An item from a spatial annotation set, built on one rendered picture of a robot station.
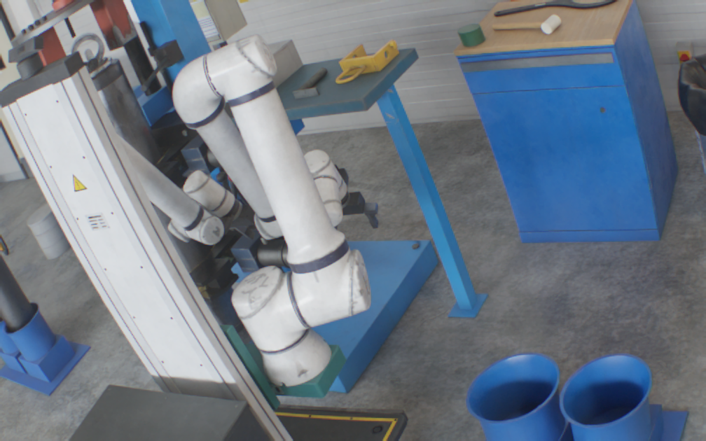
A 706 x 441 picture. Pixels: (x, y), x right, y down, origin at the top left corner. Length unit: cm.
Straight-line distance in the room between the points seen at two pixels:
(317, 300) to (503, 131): 153
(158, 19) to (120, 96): 43
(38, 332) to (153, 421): 237
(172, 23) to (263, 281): 161
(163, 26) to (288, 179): 163
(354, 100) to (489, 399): 107
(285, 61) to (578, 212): 135
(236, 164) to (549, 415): 114
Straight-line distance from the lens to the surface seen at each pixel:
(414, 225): 412
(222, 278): 340
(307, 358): 220
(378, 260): 373
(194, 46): 353
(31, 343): 448
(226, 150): 214
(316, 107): 289
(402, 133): 301
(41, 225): 598
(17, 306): 442
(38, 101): 198
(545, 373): 251
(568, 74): 313
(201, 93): 198
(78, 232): 216
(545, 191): 348
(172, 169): 319
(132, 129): 326
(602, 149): 326
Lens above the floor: 202
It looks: 28 degrees down
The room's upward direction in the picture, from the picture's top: 25 degrees counter-clockwise
